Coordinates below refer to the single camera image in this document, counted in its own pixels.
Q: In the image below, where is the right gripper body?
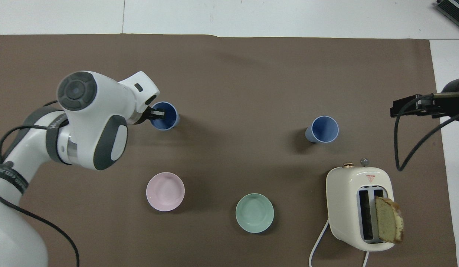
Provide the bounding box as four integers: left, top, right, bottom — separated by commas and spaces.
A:
432, 76, 459, 121

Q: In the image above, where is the blue cup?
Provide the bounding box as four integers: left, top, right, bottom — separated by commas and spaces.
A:
305, 115, 340, 144
150, 101, 180, 131

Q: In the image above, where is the pink bowl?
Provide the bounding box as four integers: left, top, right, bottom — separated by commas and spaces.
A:
146, 172, 186, 212

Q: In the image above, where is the black stand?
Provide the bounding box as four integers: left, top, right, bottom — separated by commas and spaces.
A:
436, 0, 459, 22

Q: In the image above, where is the slice of bread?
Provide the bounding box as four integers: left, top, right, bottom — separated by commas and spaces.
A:
374, 196, 405, 244

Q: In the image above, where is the green bowl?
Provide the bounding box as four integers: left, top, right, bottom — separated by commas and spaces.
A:
235, 193, 275, 234

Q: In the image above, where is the cream toaster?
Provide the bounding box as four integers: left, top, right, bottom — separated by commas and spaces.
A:
325, 158, 395, 252

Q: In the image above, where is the white power cord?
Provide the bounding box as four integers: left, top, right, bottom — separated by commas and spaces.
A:
309, 218, 370, 267

